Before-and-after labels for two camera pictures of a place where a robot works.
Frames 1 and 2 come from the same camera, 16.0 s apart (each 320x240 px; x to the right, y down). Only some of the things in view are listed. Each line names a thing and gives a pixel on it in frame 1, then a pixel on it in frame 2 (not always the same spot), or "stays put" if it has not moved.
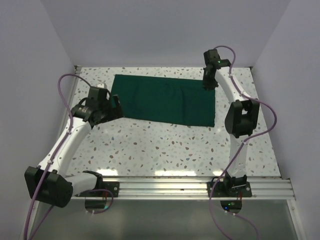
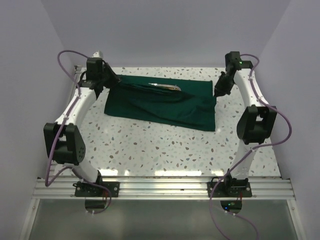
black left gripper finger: [115, 113] to [116, 80]
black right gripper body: [208, 81] to [224, 84]
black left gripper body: [105, 108] to [106, 76]
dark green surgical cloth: [178, 100] stays put
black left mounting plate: [109, 189] stays put
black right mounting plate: [218, 189] stays put
